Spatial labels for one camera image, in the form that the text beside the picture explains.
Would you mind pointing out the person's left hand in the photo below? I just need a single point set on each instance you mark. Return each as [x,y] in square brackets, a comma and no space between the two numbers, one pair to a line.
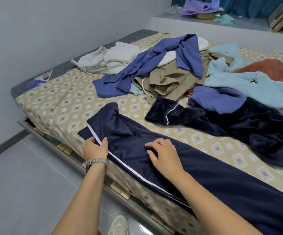
[95,150]

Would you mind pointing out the person's right hand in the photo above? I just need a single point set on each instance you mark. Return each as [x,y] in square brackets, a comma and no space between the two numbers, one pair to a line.
[165,158]

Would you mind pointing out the bed with patterned beige sheet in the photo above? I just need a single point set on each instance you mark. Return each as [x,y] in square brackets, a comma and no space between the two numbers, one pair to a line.
[58,105]

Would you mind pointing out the navy striped track pants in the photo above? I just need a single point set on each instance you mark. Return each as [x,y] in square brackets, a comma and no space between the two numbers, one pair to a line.
[229,183]

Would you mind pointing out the light blue fleece pajama pants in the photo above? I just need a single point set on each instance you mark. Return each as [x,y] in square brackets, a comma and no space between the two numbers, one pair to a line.
[136,89]

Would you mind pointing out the olive green trousers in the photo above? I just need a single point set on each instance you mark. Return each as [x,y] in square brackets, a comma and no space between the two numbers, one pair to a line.
[166,80]

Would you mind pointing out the navy velvet garment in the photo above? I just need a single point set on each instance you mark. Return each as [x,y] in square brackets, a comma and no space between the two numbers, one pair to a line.
[249,129]

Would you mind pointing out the white red-striped zip jacket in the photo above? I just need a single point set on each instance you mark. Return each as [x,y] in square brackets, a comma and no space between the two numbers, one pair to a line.
[107,56]

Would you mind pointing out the light blue fleece garment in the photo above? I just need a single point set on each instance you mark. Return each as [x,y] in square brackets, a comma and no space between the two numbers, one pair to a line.
[249,85]

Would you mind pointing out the rust brown garment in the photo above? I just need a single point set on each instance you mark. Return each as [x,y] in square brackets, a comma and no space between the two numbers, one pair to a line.
[273,70]

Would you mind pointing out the person's left forearm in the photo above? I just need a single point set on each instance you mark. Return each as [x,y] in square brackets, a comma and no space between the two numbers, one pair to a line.
[82,203]

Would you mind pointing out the person's right forearm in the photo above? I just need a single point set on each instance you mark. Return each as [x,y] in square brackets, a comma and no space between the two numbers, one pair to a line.
[210,208]

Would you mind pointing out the grey band wristwatch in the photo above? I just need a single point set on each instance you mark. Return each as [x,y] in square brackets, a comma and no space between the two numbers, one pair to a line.
[96,163]

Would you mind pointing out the white shoe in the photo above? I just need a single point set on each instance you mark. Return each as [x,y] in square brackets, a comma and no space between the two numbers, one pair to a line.
[118,226]

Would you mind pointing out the blue printed booklet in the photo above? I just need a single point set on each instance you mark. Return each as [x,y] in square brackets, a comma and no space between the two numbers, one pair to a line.
[37,81]

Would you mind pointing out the small wooden box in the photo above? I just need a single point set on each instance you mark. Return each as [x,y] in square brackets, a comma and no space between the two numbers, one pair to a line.
[206,16]

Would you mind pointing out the clear plastic bag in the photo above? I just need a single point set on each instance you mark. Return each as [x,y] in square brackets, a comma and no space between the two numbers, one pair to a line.
[173,9]

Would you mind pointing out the teal small item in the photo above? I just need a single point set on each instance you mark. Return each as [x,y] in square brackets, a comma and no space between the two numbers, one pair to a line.
[224,19]

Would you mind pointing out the purple cloth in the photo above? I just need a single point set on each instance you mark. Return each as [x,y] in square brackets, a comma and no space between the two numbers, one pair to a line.
[200,6]

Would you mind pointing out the blue curtain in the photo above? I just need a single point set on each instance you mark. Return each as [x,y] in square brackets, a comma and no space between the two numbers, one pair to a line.
[249,4]

